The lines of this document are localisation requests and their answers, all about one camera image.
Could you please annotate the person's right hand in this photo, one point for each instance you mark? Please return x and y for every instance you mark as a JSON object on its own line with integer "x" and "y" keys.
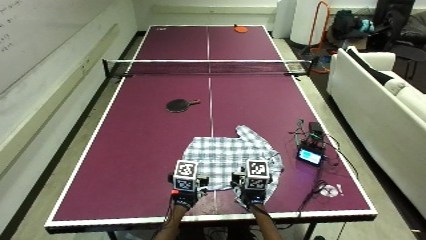
{"x": 253, "y": 196}

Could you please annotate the person's left hand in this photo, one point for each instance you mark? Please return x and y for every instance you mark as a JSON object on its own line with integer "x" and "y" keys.
{"x": 187, "y": 196}

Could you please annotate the grey plaid shirt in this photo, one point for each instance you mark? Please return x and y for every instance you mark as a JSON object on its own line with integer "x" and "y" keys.
{"x": 221, "y": 153}

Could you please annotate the white marker cube on left glove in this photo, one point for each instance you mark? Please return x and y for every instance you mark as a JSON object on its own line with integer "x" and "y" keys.
{"x": 185, "y": 174}

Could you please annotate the white marker cube on glove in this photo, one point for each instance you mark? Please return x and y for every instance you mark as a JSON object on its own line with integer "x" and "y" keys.
{"x": 185, "y": 174}
{"x": 257, "y": 174}

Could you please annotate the white marker cube on right glove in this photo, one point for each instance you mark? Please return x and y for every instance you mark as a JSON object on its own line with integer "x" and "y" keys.
{"x": 257, "y": 174}

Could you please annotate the white round tag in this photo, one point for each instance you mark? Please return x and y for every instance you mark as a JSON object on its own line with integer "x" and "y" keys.
{"x": 329, "y": 190}

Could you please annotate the small screen device with electronics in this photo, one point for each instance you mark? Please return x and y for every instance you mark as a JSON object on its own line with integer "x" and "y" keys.
{"x": 312, "y": 150}

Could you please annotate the black table tennis paddle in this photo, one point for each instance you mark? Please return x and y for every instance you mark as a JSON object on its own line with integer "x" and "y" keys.
{"x": 180, "y": 105}

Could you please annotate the white sofa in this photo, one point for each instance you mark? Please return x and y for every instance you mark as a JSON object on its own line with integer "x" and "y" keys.
{"x": 377, "y": 116}

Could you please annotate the table tennis net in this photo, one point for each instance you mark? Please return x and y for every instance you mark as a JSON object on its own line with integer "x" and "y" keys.
{"x": 208, "y": 66}

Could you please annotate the black cushion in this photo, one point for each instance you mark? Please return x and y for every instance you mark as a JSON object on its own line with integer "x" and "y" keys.
{"x": 370, "y": 68}

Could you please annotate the orange table tennis paddle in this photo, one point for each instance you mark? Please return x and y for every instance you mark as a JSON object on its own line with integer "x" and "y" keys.
{"x": 241, "y": 29}

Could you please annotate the white cylindrical column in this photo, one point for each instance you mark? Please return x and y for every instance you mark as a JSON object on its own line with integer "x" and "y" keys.
{"x": 310, "y": 20}

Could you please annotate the black backpack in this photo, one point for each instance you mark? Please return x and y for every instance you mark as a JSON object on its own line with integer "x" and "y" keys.
{"x": 348, "y": 23}

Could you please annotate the whiteboard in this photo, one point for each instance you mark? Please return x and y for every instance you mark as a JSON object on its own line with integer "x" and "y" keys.
{"x": 44, "y": 36}

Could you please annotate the black office chair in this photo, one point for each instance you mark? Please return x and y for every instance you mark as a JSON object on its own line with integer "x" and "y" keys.
{"x": 400, "y": 23}

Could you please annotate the orange metal frame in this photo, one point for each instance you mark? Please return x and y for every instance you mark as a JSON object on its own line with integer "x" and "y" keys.
{"x": 320, "y": 33}

